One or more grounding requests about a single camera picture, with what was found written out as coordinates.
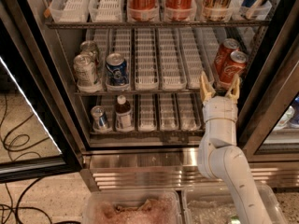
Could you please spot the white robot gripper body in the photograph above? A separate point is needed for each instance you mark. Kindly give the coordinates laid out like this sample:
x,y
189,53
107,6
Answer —
x,y
220,106

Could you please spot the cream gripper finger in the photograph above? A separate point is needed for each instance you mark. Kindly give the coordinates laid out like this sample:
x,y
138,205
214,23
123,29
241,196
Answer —
x,y
234,89
206,89

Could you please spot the red coke can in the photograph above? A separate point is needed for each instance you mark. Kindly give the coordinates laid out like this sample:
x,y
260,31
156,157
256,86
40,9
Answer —
x,y
235,63
226,47

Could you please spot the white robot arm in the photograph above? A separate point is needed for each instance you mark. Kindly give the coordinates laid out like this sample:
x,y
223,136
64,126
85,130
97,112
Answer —
x,y
219,157

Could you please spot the stainless steel fridge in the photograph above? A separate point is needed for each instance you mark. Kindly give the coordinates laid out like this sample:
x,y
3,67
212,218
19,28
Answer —
x,y
266,126

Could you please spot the blue pepsi can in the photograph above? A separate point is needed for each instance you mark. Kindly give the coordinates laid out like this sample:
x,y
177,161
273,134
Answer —
x,y
116,66

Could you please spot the small blue silver can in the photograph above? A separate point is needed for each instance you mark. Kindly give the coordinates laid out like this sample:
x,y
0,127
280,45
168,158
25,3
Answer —
x,y
100,121

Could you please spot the front silver soda can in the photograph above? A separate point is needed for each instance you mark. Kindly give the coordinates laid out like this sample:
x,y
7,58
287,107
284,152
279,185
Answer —
x,y
85,70

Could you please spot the silver soda can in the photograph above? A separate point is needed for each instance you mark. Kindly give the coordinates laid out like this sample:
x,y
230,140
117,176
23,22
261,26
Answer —
x,y
91,48
85,70

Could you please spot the rear silver soda can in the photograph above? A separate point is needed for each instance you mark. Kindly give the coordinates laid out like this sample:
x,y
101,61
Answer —
x,y
91,48

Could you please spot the open glass fridge door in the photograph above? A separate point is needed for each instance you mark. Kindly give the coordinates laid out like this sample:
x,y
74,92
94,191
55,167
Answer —
x,y
34,142

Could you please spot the white tray bottom centre right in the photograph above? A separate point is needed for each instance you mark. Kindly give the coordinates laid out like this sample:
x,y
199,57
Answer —
x,y
188,113

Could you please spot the white tray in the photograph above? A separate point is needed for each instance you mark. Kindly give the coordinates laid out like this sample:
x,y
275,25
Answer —
x,y
194,58
171,65
168,112
69,10
146,113
188,113
106,10
146,68

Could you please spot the white tray middle centre right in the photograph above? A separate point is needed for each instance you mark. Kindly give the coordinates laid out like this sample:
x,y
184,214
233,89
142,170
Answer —
x,y
194,58

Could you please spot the white tray bottom centre left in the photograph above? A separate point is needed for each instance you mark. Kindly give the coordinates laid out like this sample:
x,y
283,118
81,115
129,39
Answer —
x,y
146,113

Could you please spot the white tray middle centre left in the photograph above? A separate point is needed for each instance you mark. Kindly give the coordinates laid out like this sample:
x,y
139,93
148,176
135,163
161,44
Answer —
x,y
146,68

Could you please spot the brown bottle white cap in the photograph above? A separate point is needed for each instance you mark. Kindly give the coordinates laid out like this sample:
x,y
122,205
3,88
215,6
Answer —
x,y
123,113

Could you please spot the right clear plastic bin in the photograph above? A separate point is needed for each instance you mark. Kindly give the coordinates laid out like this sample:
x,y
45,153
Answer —
x,y
211,203

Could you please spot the clear plastic bin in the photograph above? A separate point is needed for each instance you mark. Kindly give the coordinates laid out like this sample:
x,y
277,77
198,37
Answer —
x,y
211,203
138,206

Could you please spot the left clear plastic bin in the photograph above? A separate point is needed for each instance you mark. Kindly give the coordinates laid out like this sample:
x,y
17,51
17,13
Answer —
x,y
138,206

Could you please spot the white tray top far left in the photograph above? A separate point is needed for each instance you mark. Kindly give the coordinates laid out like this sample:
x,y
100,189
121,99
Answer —
x,y
69,10

